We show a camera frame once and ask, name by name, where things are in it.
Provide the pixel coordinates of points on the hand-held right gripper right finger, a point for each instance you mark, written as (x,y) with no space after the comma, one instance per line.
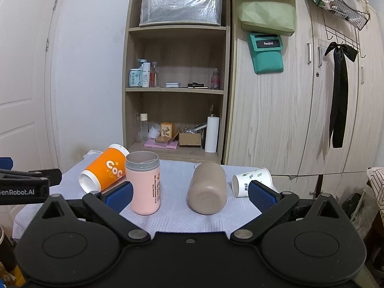
(262,196)

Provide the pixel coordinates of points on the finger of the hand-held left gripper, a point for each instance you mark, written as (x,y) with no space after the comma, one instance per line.
(51,175)
(6,164)

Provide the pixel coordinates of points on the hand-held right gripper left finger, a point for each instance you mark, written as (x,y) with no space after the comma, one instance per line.
(120,195)

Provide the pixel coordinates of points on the white leaf-print paper cup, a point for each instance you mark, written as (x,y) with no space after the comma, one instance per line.
(258,174)

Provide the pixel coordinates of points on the pink tumbler cup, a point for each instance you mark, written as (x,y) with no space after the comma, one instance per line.
(144,192)

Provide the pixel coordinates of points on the orange paper cup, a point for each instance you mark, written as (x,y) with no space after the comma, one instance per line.
(102,168)

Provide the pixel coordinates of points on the taupe tumbler cup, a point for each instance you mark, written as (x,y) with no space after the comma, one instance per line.
(207,186)

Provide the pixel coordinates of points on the white quilted table cloth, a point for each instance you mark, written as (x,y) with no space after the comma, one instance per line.
(174,219)

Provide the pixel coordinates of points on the pink flat box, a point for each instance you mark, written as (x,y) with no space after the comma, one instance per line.
(150,144)

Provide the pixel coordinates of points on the clear bottle with cream cap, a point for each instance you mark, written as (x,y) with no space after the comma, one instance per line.
(144,129)

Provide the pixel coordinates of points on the white tape roll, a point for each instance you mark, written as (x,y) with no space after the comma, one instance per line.
(155,131)

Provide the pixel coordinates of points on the white paper towel roll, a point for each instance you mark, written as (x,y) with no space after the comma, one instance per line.
(211,135)

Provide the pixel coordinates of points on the yellow floral box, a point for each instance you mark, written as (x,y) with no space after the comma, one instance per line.
(167,130)

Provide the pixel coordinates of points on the light wood wardrobe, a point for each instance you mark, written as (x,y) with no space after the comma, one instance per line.
(270,111)

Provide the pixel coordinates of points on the brown cardboard box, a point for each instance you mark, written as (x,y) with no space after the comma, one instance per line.
(190,139)

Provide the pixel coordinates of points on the dark bag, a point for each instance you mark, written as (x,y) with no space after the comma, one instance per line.
(352,208)

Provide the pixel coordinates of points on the white door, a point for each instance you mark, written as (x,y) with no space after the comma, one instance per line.
(24,66)

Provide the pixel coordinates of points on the patterned fabric box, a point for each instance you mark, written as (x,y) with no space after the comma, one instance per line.
(376,186)

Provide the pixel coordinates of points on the teal cosmetic jar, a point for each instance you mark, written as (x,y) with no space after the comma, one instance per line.
(135,78)

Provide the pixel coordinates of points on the white pump bottle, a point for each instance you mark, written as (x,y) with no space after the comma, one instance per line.
(145,76)

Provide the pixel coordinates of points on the white flat case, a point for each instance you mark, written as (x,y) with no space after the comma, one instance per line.
(172,85)

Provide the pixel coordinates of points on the red liquid bottle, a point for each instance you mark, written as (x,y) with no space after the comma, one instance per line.
(153,76)

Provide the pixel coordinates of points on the pink small bottle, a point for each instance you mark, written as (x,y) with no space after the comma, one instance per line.
(215,80)

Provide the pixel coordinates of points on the black ribbon bow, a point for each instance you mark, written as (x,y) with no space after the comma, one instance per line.
(340,96)

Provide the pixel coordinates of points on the black flat case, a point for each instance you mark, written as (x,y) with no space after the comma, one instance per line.
(198,86)

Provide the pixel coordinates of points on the teal pouch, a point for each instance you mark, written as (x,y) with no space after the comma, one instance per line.
(267,58)

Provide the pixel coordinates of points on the wooden open shelf unit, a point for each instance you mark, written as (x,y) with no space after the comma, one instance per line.
(180,57)

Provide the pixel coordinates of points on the green cushion bag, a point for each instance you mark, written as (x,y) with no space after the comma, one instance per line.
(267,13)

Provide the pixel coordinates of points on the silver storage box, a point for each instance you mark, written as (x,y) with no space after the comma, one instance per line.
(180,9)

